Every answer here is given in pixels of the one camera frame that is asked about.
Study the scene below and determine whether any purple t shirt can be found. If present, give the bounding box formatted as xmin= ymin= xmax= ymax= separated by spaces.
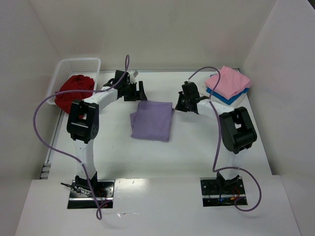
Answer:
xmin=129 ymin=101 xmax=174 ymax=142

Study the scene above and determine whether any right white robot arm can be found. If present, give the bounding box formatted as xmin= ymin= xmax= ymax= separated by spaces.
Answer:
xmin=175 ymin=81 xmax=257 ymax=191

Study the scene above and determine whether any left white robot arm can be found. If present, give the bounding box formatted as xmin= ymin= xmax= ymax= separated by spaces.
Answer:
xmin=66 ymin=70 xmax=147 ymax=191

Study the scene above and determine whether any white folded t shirt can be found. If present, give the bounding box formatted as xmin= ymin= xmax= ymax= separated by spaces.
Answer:
xmin=211 ymin=88 xmax=249 ymax=107

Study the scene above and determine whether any blue folded t shirt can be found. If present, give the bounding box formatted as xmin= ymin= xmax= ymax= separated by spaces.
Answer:
xmin=206 ymin=87 xmax=250 ymax=105

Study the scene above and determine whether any white plastic basket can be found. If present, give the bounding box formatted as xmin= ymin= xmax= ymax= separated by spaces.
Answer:
xmin=46 ymin=58 xmax=101 ymax=97

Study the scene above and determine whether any pink folded t shirt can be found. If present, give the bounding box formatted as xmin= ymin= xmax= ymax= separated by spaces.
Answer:
xmin=204 ymin=66 xmax=251 ymax=99

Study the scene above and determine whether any red t shirt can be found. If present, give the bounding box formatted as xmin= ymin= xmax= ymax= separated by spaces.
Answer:
xmin=55 ymin=75 xmax=95 ymax=114

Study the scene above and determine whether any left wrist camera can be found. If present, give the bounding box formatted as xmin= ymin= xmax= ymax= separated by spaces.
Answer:
xmin=128 ymin=70 xmax=138 ymax=84

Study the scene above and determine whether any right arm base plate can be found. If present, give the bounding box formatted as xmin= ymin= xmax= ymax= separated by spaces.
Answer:
xmin=200 ymin=177 xmax=248 ymax=207

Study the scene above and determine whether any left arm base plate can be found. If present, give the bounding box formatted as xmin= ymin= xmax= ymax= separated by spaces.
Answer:
xmin=64 ymin=180 xmax=115 ymax=209

